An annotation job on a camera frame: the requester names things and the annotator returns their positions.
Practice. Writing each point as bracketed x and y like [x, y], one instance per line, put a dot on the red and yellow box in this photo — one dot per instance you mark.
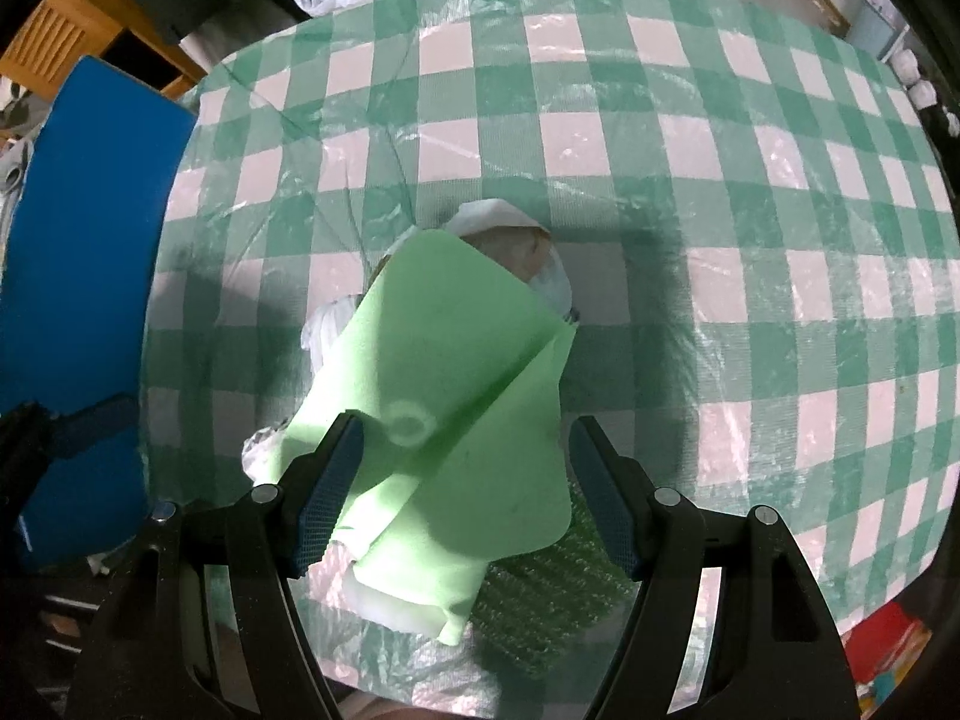
[885, 637]

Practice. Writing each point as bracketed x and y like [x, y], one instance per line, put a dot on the green scouring pad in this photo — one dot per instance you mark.
[540, 607]

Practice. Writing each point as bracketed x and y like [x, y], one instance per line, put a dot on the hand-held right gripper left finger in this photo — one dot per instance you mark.
[322, 502]

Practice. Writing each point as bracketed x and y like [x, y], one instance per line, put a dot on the group of sneakers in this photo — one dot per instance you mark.
[919, 90]

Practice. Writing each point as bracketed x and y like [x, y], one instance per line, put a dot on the wooden louvered cabinet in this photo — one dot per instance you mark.
[52, 30]

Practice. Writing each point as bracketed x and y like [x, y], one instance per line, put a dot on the light blue trash bin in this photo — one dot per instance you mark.
[874, 26]

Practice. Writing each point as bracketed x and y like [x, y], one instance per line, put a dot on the white sock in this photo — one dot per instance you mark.
[487, 214]

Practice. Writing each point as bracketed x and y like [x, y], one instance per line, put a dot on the blue cardboard shoe box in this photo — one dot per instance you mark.
[90, 240]

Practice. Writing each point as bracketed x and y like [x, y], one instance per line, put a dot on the light green cloth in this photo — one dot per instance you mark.
[435, 360]

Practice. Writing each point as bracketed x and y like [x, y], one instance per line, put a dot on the green checked tablecloth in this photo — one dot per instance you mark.
[675, 165]

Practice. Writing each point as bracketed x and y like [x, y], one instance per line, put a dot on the grey printed bag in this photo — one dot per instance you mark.
[11, 165]

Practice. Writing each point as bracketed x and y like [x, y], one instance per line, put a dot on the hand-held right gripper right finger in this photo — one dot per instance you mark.
[607, 502]

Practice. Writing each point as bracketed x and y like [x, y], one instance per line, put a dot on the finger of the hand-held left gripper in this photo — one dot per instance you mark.
[97, 424]

